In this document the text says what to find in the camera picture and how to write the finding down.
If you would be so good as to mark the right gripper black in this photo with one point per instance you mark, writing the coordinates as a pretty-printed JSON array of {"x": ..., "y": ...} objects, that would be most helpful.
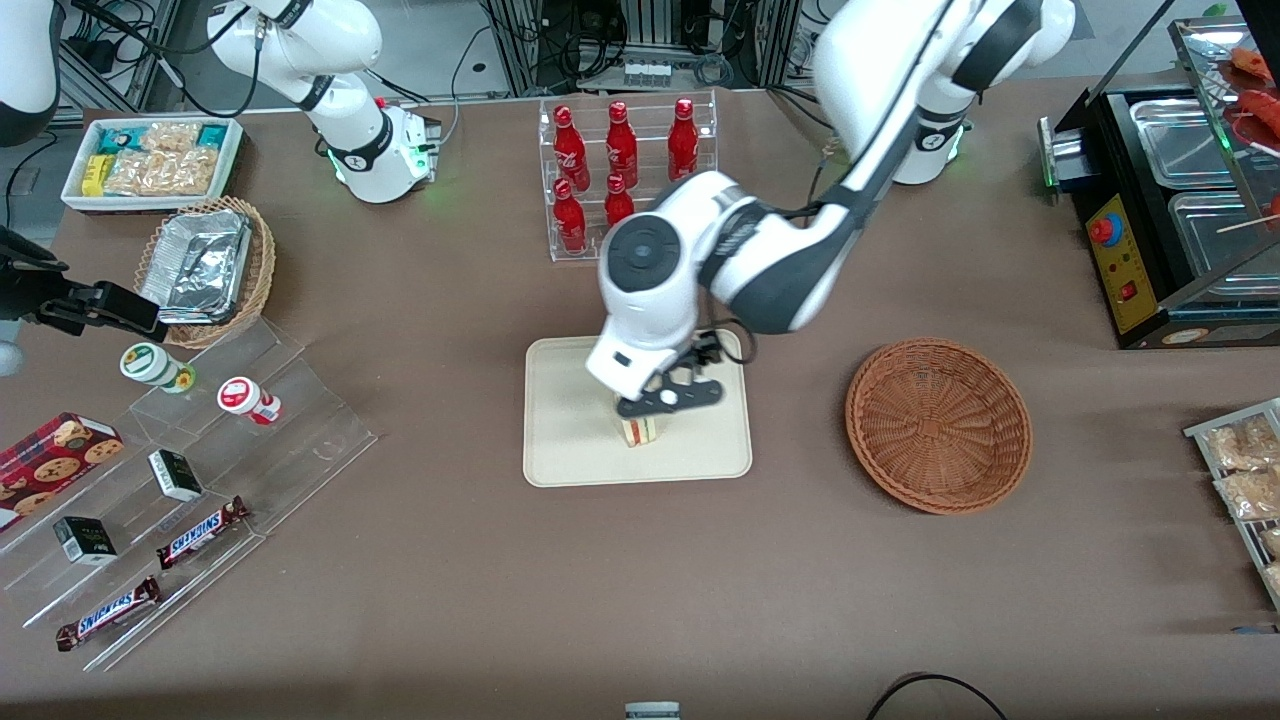
[{"x": 38, "y": 297}]

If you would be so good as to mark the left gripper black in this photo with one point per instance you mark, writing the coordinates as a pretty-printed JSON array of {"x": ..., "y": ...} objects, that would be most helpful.
[{"x": 706, "y": 352}]

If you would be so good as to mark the triangle sandwich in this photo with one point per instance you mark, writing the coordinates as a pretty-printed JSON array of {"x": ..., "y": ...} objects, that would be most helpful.
[{"x": 641, "y": 432}]

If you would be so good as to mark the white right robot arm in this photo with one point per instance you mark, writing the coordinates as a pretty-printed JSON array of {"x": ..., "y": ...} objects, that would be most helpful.
[{"x": 340, "y": 50}]

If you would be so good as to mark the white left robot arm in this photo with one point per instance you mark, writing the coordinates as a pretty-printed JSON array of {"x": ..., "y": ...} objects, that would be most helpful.
[{"x": 800, "y": 250}]

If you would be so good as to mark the oval tan wicker basket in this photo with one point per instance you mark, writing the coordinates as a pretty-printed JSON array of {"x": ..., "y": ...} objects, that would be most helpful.
[{"x": 262, "y": 270}]

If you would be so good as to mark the cream plastic tray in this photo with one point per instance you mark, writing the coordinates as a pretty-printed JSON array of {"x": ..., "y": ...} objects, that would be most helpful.
[{"x": 570, "y": 440}]

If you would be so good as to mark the round brown wicker basket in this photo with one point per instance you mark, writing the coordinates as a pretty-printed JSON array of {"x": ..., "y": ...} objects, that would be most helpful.
[{"x": 935, "y": 425}]

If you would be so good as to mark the tray of packaged snacks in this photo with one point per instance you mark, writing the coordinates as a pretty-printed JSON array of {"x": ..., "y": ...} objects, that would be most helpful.
[{"x": 1198, "y": 432}]

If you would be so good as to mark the green lid yogurt bottle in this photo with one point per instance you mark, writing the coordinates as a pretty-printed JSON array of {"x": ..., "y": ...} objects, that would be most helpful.
[{"x": 148, "y": 364}]

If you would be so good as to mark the aluminium foil container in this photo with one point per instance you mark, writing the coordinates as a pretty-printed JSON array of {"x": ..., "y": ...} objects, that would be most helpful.
[{"x": 195, "y": 265}]

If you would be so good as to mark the white snack bin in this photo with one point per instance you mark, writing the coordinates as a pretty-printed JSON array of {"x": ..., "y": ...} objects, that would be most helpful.
[{"x": 75, "y": 200}]

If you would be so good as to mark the clear bag of crackers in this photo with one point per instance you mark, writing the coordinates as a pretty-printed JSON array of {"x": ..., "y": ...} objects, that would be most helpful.
[
  {"x": 188, "y": 172},
  {"x": 170, "y": 136},
  {"x": 130, "y": 173}
]

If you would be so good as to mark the yellow snack packet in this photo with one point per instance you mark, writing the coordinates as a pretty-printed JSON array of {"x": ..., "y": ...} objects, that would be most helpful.
[{"x": 94, "y": 175}]

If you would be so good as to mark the red lid yogurt bottle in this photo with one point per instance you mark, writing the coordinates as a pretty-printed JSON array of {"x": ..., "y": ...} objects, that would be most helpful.
[{"x": 240, "y": 396}]

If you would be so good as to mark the clear acrylic bottle rack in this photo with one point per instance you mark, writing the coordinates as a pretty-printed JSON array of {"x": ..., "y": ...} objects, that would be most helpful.
[{"x": 590, "y": 250}]

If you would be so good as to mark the red cookie box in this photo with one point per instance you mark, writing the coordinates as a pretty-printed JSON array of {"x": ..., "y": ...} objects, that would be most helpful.
[{"x": 50, "y": 460}]

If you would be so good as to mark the teal snack packet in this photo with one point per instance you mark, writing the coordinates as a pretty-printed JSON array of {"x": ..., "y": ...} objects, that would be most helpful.
[
  {"x": 212, "y": 135},
  {"x": 120, "y": 140}
]

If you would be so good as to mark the small black carton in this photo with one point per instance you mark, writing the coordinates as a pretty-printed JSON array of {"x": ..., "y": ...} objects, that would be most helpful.
[
  {"x": 175, "y": 475},
  {"x": 85, "y": 540}
]

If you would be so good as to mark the red cola bottle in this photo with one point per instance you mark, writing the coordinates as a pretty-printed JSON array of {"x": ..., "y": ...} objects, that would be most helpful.
[
  {"x": 618, "y": 198},
  {"x": 570, "y": 222},
  {"x": 570, "y": 150},
  {"x": 683, "y": 135},
  {"x": 621, "y": 145}
]

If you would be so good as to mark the clear acrylic stepped stand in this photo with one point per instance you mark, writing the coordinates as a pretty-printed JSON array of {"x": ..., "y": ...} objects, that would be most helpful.
[{"x": 290, "y": 440}]

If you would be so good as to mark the Snickers chocolate bar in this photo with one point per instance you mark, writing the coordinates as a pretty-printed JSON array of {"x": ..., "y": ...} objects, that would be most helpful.
[
  {"x": 108, "y": 613},
  {"x": 200, "y": 533}
]

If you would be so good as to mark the white power strip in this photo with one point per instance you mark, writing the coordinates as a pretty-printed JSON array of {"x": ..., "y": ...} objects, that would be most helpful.
[{"x": 647, "y": 73}]

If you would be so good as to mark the aluminium equipment rack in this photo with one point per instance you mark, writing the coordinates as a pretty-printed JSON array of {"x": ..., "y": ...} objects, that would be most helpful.
[{"x": 560, "y": 40}]

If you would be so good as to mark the small grey box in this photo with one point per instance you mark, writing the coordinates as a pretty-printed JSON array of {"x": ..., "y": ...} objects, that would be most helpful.
[{"x": 652, "y": 711}]

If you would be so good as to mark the black hot dog machine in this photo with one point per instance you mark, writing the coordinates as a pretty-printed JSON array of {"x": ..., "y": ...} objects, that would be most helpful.
[{"x": 1120, "y": 260}]

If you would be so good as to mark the steel food pan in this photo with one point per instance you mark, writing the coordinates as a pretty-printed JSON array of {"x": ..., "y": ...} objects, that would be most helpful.
[
  {"x": 1215, "y": 245},
  {"x": 1180, "y": 145}
]

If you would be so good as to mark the clear bag of pastries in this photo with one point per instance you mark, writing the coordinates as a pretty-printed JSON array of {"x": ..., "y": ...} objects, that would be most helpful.
[
  {"x": 1240, "y": 445},
  {"x": 1270, "y": 542},
  {"x": 1273, "y": 580},
  {"x": 1250, "y": 493}
]

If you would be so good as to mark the wooden skewer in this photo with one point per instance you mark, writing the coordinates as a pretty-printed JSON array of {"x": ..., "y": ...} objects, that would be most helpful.
[{"x": 1248, "y": 224}]

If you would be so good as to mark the red sausage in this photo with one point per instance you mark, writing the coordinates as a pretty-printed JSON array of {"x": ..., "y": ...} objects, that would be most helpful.
[
  {"x": 1258, "y": 115},
  {"x": 1252, "y": 63}
]

